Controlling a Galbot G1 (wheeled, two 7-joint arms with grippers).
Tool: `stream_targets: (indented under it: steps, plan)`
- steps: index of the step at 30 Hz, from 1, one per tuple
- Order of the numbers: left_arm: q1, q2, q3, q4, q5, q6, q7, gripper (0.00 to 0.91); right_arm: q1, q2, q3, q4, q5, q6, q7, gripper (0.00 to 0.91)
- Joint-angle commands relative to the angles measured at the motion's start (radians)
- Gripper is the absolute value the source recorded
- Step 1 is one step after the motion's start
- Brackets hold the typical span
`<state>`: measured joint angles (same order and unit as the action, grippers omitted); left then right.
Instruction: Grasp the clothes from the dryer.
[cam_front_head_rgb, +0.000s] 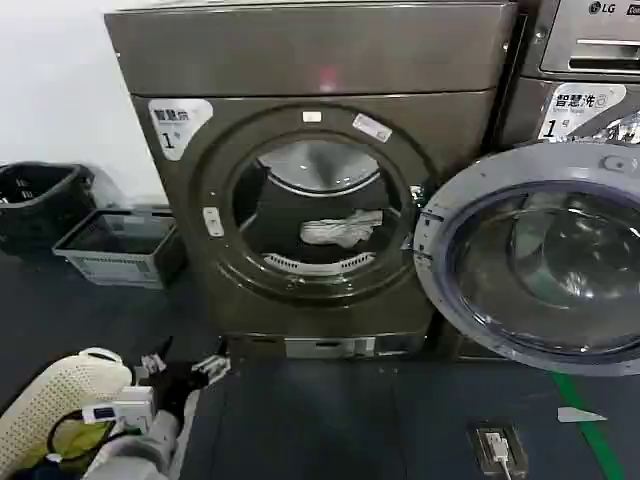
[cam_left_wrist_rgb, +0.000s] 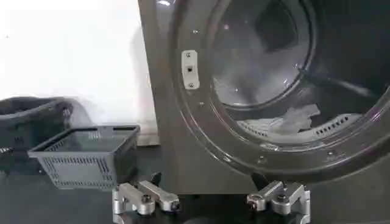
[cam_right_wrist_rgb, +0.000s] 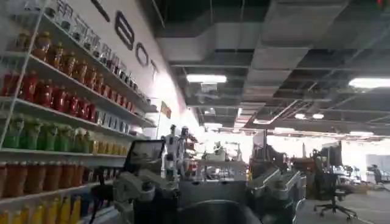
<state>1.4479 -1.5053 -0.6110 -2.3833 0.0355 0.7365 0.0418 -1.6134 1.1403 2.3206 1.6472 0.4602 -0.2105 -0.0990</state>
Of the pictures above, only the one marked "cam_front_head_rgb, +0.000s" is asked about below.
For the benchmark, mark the grey plastic laundry basket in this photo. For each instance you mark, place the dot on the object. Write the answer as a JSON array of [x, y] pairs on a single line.
[[120, 265]]

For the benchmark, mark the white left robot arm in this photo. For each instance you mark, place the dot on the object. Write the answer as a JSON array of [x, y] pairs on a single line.
[[75, 385]]

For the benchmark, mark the grey dryer with foil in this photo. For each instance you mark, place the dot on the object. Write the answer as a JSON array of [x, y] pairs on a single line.
[[580, 50]]

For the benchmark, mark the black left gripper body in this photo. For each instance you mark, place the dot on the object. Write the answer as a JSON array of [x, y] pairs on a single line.
[[172, 385]]

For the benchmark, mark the round glass dryer door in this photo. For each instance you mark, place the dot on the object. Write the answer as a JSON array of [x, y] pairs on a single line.
[[540, 260]]

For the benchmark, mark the green floor tape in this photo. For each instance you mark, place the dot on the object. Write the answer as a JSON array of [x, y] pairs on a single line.
[[585, 435]]

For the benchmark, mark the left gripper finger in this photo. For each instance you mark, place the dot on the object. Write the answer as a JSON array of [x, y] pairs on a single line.
[[154, 362], [212, 369]]

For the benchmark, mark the floor socket box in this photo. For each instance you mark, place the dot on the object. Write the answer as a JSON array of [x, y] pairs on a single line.
[[517, 450]]

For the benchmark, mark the grey dryer with open drum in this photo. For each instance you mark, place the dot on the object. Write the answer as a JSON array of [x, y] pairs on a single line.
[[310, 55]]

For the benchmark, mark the white garment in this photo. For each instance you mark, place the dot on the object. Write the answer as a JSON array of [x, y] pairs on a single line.
[[340, 229]]

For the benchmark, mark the black plastic laundry basket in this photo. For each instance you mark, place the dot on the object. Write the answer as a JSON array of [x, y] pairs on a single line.
[[35, 200]]

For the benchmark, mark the white paper scrap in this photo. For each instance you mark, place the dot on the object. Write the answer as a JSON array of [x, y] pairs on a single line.
[[580, 416]]

